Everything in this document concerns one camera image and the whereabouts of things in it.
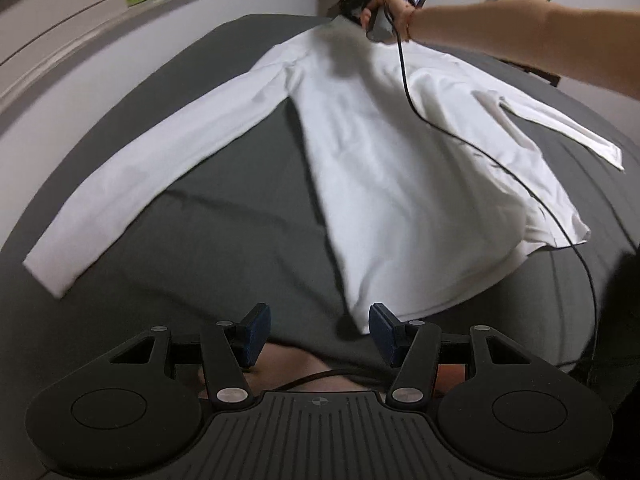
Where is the white long-sleeve shirt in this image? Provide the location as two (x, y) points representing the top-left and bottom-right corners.
(22, 22), (626, 336)

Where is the person's right hand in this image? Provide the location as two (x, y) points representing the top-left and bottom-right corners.
(359, 0), (417, 45)

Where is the black cable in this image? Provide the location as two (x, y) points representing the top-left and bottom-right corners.
(377, 0), (601, 376)

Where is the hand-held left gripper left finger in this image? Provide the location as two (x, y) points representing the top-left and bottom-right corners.
(99, 303), (272, 409)

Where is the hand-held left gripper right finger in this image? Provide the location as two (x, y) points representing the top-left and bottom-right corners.
(369, 303), (543, 409)

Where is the person's right forearm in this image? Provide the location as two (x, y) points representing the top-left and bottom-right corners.
(407, 0), (640, 98)

